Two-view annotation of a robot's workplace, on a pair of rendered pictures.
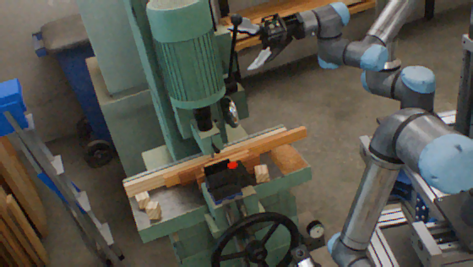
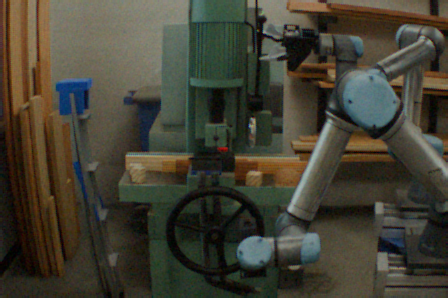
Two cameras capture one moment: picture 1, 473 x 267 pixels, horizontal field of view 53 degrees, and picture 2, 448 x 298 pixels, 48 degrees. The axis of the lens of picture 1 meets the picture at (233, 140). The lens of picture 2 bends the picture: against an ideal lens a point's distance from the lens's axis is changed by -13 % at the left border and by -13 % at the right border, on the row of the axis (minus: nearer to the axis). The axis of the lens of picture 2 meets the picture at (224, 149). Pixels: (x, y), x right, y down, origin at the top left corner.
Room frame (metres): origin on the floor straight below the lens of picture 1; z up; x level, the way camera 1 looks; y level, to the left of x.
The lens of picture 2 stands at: (-0.50, -0.38, 1.41)
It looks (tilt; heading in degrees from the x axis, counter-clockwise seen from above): 13 degrees down; 13
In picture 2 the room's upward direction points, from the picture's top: 1 degrees clockwise
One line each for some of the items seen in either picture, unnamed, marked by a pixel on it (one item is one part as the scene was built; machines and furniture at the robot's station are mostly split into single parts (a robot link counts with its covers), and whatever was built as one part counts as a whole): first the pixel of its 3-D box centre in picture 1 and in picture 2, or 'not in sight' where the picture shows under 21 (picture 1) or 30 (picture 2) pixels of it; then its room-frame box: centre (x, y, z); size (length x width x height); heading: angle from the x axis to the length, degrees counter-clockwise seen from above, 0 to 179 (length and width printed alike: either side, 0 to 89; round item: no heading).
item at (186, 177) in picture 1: (213, 167); (212, 167); (1.30, 0.09, 0.92); 0.25 x 0.02 x 0.05; 104
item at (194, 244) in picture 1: (212, 180); (215, 201); (1.44, 0.11, 0.76); 0.57 x 0.45 x 0.09; 14
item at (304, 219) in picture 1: (307, 231); (290, 272); (1.25, -0.21, 0.58); 0.12 x 0.08 x 0.08; 14
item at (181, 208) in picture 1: (223, 193); (211, 190); (1.22, 0.07, 0.87); 0.61 x 0.30 x 0.06; 104
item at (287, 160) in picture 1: (285, 155); (287, 174); (1.30, -0.17, 0.92); 0.14 x 0.09 x 0.04; 14
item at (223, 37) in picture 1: (220, 50); (258, 72); (1.57, -0.01, 1.23); 0.09 x 0.08 x 0.15; 14
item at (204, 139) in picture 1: (207, 135); (216, 134); (1.35, 0.08, 1.03); 0.14 x 0.07 x 0.09; 14
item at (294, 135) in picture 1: (237, 155); (241, 167); (1.35, 0.00, 0.92); 0.54 x 0.02 x 0.04; 104
